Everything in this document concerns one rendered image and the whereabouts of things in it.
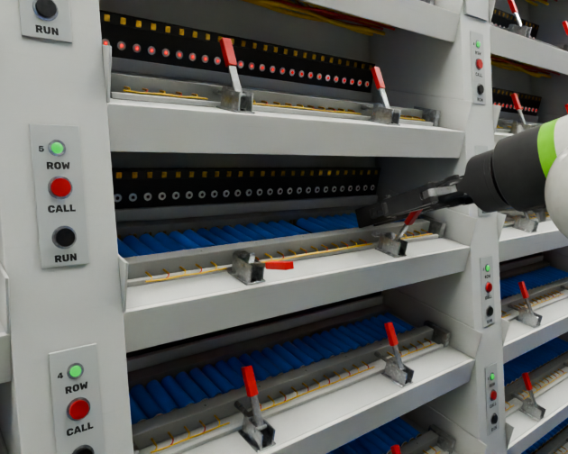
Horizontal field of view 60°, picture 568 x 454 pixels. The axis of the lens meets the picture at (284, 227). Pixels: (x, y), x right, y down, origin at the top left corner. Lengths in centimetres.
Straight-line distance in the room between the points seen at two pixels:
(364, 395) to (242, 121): 42
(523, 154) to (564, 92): 100
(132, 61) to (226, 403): 45
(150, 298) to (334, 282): 25
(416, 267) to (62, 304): 51
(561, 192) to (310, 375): 43
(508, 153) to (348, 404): 39
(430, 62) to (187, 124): 54
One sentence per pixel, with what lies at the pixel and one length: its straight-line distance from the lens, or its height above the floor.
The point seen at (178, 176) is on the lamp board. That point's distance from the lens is 69.
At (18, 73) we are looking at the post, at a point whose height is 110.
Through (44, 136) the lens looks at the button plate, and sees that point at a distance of 47.
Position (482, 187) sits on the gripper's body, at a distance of 64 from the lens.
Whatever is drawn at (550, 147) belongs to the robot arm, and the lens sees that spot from 60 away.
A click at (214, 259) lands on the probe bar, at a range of 59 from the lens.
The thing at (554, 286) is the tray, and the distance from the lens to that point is 138.
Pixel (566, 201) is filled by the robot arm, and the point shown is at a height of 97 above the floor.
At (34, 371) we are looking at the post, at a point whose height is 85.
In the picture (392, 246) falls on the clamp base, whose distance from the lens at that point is 75.
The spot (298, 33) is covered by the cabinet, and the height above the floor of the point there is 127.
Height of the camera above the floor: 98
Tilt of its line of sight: 3 degrees down
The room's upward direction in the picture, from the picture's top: 4 degrees counter-clockwise
